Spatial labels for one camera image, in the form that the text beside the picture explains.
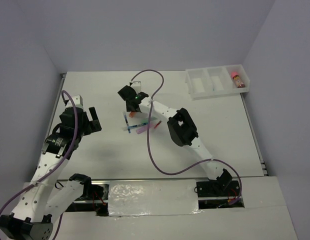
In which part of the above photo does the orange highlighter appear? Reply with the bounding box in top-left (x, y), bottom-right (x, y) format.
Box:
top-left (128, 112), bottom-right (136, 118)

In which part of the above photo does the pink-capped clear tube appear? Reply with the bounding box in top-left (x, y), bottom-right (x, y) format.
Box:
top-left (230, 71), bottom-right (246, 88)

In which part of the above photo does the blue highlighter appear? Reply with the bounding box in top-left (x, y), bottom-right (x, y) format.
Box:
top-left (211, 76), bottom-right (224, 92)

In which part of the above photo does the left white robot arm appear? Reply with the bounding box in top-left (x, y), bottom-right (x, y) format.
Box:
top-left (0, 107), bottom-right (102, 240)

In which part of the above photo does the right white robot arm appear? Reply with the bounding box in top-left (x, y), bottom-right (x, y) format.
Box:
top-left (118, 85), bottom-right (229, 176)

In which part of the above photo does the dark blue pen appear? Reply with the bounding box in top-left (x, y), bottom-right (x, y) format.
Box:
top-left (123, 112), bottom-right (131, 134)

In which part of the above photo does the green highlighter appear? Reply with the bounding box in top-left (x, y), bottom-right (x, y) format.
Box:
top-left (140, 116), bottom-right (157, 124)

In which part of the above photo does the teal blue pen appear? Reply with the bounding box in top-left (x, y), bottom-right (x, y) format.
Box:
top-left (121, 123), bottom-right (144, 131)

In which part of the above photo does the purple highlighter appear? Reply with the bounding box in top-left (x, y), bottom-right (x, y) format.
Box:
top-left (136, 123), bottom-right (151, 135)

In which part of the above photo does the clear three-compartment organizer tray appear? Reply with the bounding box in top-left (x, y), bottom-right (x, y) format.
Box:
top-left (185, 64), bottom-right (251, 100)

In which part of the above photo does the silver foil sheet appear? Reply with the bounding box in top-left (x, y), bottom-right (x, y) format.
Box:
top-left (108, 179), bottom-right (201, 217)

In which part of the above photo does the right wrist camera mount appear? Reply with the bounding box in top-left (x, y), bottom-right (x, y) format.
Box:
top-left (130, 81), bottom-right (142, 93)

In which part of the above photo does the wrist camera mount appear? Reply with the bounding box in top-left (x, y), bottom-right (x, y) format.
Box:
top-left (71, 95), bottom-right (84, 109)
top-left (130, 81), bottom-right (142, 93)

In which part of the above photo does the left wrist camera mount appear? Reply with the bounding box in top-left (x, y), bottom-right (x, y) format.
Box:
top-left (71, 95), bottom-right (84, 109)

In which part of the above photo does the aluminium rail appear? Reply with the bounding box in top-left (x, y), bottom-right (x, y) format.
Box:
top-left (53, 175), bottom-right (269, 185)

